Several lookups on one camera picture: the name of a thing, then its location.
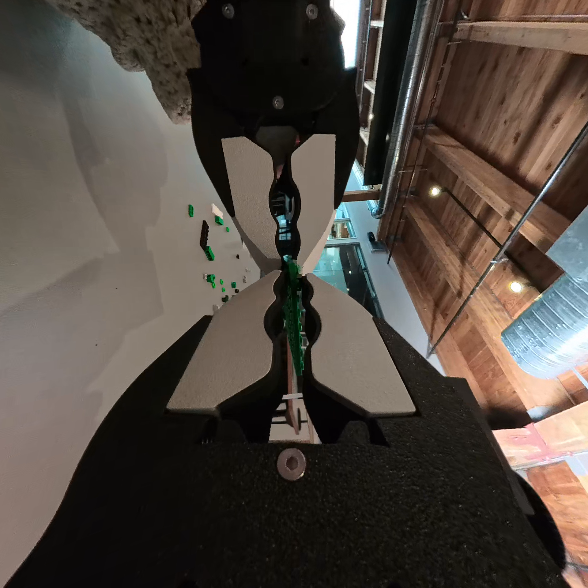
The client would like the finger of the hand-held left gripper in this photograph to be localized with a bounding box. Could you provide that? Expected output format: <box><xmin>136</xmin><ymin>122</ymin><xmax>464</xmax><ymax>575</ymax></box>
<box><xmin>221</xmin><ymin>134</ymin><xmax>285</xmax><ymax>273</ymax></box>
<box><xmin>288</xmin><ymin>133</ymin><xmax>340</xmax><ymax>273</ymax></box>

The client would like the person's left forearm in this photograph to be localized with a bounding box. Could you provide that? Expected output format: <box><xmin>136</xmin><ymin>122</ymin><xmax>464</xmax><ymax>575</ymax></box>
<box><xmin>46</xmin><ymin>0</ymin><xmax>205</xmax><ymax>126</ymax></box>

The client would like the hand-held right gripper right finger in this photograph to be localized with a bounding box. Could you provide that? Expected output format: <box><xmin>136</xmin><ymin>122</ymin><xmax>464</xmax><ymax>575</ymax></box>
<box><xmin>301</xmin><ymin>273</ymin><xmax>418</xmax><ymax>445</ymax></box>

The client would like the pile of lego pieces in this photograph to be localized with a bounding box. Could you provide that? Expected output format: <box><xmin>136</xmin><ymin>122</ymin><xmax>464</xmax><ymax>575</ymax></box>
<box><xmin>186</xmin><ymin>202</ymin><xmax>251</xmax><ymax>313</ymax></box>

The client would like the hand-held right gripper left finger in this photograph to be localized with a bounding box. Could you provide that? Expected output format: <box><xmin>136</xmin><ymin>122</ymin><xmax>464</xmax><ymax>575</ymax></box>
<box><xmin>165</xmin><ymin>270</ymin><xmax>288</xmax><ymax>444</ymax></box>

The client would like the black ceiling panel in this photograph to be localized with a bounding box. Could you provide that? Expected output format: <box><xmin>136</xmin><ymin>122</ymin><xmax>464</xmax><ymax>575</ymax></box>
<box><xmin>362</xmin><ymin>0</ymin><xmax>416</xmax><ymax>187</ymax></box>

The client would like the large silver air duct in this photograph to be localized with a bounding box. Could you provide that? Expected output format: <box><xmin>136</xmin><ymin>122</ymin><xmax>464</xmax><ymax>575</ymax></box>
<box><xmin>501</xmin><ymin>220</ymin><xmax>588</xmax><ymax>379</ymax></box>

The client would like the silver ventilation duct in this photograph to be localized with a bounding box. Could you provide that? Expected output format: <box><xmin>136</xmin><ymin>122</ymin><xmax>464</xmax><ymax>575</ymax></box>
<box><xmin>370</xmin><ymin>0</ymin><xmax>442</xmax><ymax>220</ymax></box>

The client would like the green lego baseplate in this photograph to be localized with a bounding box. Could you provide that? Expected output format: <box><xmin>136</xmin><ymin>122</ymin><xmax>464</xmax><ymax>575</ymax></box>
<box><xmin>281</xmin><ymin>255</ymin><xmax>307</xmax><ymax>379</ymax></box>

